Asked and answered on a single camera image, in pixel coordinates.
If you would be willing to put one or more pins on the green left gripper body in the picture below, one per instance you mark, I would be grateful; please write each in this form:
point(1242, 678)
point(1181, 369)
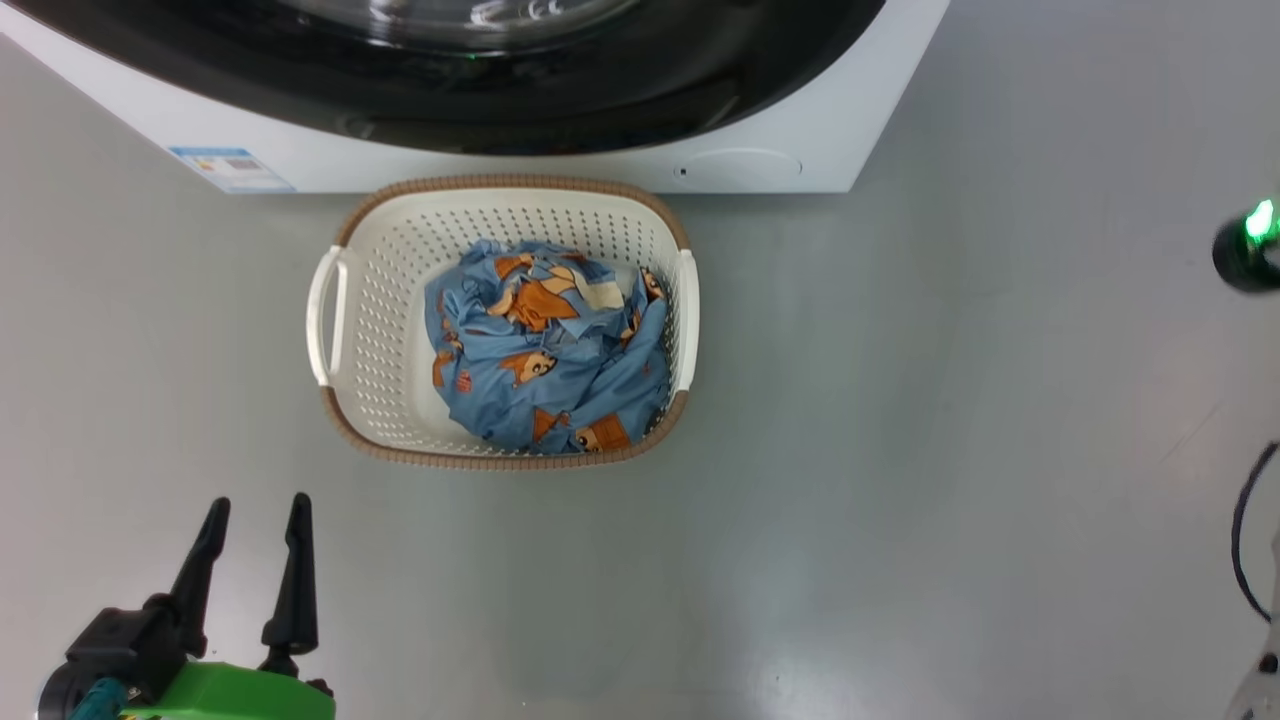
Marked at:
point(240, 698)

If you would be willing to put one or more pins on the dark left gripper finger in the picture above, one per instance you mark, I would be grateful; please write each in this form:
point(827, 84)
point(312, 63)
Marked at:
point(298, 580)
point(200, 570)

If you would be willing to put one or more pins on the black glass washing machine door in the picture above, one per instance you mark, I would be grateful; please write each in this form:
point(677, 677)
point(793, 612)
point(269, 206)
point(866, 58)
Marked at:
point(600, 100)

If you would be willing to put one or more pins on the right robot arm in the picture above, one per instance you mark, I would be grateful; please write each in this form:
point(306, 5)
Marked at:
point(1240, 265)

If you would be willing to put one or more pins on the white perforated laundry basket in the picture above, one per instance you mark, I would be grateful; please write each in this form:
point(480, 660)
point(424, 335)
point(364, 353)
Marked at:
point(390, 300)

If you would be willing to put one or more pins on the white front-load washing machine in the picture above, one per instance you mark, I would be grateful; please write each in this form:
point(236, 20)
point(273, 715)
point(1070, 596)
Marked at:
point(800, 120)

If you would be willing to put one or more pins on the blue energy label sticker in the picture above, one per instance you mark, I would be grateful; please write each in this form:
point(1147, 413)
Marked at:
point(230, 168)

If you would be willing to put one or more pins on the round white filter cover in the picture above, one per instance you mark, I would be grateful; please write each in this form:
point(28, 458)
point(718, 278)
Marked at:
point(740, 168)

